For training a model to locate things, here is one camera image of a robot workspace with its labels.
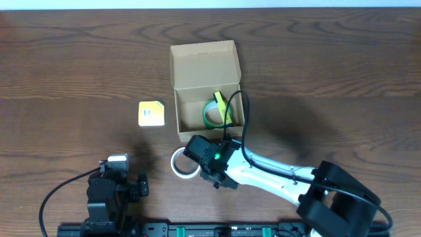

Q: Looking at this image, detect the green tape roll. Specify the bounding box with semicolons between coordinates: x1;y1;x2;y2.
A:
202;100;233;128

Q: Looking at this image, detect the yellow highlighter marker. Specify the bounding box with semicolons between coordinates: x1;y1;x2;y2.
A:
213;91;233;127

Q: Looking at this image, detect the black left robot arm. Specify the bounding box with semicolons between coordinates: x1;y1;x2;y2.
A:
81;161;149;236

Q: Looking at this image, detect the white tape roll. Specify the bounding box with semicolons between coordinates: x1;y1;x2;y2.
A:
170;147;201;179

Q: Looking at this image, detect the yellow sticky note pad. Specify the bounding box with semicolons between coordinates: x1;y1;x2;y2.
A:
138;101;165;126

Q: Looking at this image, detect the open cardboard box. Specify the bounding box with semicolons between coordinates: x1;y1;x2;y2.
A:
170;40;245;142

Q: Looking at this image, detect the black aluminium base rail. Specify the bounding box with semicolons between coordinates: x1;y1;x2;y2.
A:
57;222;392;237

